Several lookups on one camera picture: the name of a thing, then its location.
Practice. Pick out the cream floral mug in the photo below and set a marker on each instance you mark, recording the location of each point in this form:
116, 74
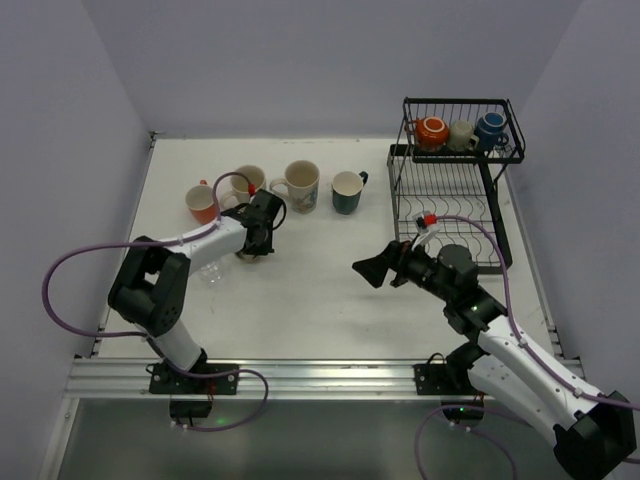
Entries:
239, 193

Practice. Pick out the small beige cup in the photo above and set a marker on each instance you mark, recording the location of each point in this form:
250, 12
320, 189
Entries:
246, 257

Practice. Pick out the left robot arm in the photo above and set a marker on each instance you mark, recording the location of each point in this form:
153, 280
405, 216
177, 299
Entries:
150, 287

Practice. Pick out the salmon orange mug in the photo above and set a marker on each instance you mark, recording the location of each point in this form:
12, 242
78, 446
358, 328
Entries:
199, 201

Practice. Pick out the orange round mug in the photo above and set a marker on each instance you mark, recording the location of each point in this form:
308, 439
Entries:
430, 133

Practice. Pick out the tall floral white mug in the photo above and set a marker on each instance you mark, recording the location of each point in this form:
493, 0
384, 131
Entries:
301, 179

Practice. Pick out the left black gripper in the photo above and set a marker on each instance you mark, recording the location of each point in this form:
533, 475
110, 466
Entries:
257, 245

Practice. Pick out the aluminium mounting rail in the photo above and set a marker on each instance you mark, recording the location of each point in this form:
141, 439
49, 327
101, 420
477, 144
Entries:
324, 380

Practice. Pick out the black wire dish rack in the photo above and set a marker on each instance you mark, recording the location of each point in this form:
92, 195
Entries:
461, 186

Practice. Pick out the dark teal mug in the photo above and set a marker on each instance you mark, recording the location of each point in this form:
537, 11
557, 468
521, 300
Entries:
346, 191

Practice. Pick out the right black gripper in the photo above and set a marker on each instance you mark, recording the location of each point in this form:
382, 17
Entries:
398, 265

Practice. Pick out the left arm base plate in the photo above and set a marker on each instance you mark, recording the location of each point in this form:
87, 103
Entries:
218, 379

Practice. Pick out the blue mug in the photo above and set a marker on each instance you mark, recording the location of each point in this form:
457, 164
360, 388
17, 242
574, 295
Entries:
490, 131

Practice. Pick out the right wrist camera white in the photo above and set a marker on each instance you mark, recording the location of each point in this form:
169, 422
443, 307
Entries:
427, 227

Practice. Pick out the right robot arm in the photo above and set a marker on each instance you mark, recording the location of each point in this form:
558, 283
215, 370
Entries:
590, 432

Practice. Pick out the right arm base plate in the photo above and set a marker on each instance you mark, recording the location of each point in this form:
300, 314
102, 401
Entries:
440, 376

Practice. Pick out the beige mug shelf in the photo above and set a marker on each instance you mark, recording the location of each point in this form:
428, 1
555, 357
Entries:
461, 136

